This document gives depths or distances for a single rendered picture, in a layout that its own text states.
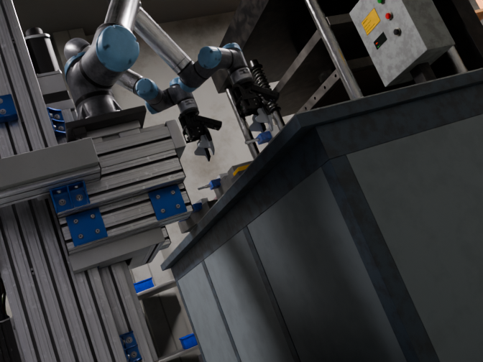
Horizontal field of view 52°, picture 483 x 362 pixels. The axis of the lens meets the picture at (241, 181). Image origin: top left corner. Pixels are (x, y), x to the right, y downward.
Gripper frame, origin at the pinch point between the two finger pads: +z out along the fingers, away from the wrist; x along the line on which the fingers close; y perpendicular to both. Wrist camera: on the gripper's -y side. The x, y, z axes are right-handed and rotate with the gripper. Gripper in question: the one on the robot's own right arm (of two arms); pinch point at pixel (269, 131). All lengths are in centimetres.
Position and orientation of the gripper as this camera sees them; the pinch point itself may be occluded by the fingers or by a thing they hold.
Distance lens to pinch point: 179.9
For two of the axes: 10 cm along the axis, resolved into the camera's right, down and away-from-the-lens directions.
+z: 3.6, 9.1, -2.2
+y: -8.8, 2.6, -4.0
